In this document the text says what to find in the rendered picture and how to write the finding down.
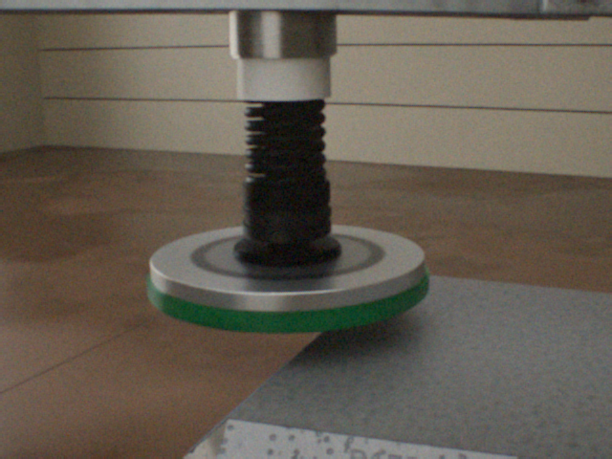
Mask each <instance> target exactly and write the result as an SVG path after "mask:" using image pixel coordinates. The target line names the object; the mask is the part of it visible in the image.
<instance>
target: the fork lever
mask: <svg viewBox="0 0 612 459"><path fill-rule="evenodd" d="M538 7H539V0H0V14H7V15H39V14H94V15H107V14H182V15H186V14H229V13H230V12H231V11H333V12H336V13H337V15H360V16H422V17H450V18H496V19H538V20H559V21H588V20H589V19H590V17H608V18H612V16H573V15H557V16H545V15H542V14H541V12H540V11H539V10H538Z"/></svg>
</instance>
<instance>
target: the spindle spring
mask: <svg viewBox="0 0 612 459"><path fill-rule="evenodd" d="M299 100H307V99H298V100H253V99H243V101H244V103H247V104H274V103H289V101H299ZM325 106H326V104H325V100H324V99H323V98H315V99H308V103H307V104H299V105H290V106H276V107H247V108H245V109H244V115H245V116H246V118H248V119H268V118H269V117H285V116H296V115H305V114H308V117H305V118H296V120H271V121H262V120H249V121H246V122H245V123H244V128H245V130H248V131H251V133H265V132H278V131H292V130H300V129H307V128H308V131H306V132H299V134H292V135H278V136H263V135H262V134H250V135H247V136H246V137H245V138H244V142H245V143H246V144H248V145H256V147H252V148H249V149H246V151H245V156H246V158H248V159H252V162H249V163H246V164H245V169H246V170H247V171H248V172H250V173H254V174H283V173H295V172H301V171H308V170H309V172H310V173H306V174H300V175H295V176H293V177H280V178H258V177H255V176H252V174H251V176H248V177H247V178H246V181H245V182H246V183H248V184H252V185H256V186H305V185H310V184H314V183H317V182H319V181H321V180H323V179H324V178H325V177H326V169H325V168H324V167H323V166H324V164H325V163H326V157H325V155H324V154H323V153H321V152H323V151H324V150H325V146H326V143H325V141H324V140H323V137H324V136H325V134H326V130H325V127H323V126H322V124H323V123H325V120H326V116H325V115H324V113H323V112H321V111H322V110H323V109H324V108H325ZM306 142H308V143H309V145H304V146H297V147H296V148H286V149H263V146H268V145H287V144H298V143H306ZM306 157H309V160H304V161H297V163H287V164H263V161H273V160H290V159H298V158H306Z"/></svg>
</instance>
